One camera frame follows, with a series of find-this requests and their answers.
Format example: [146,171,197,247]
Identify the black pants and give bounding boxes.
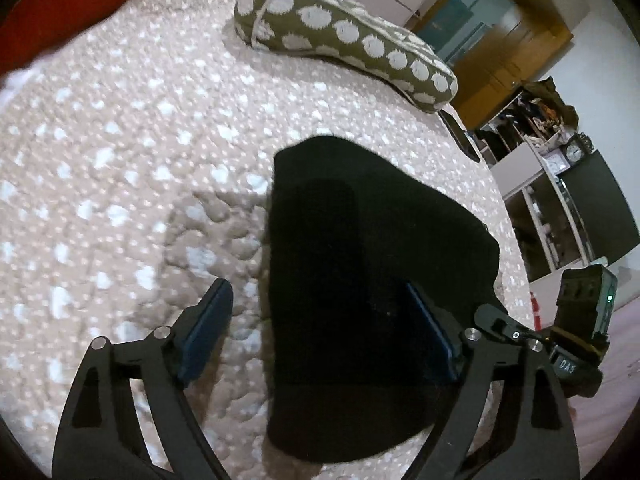
[268,136,500,463]

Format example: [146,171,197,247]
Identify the white shelf unit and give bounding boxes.
[474,129,612,286]

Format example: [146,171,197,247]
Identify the dark television screen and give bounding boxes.
[560,152,639,263]

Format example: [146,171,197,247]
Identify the small round clock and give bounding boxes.
[564,141,586,166]

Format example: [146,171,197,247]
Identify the black phone on bed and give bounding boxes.
[438,110,480,162]

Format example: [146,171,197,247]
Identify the beige dotted quilt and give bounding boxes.
[1,0,533,479]

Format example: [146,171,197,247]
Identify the brown wooden door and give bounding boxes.
[408,0,586,129]

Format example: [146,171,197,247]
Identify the olive white-spotted pillow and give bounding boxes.
[234,0,459,113]

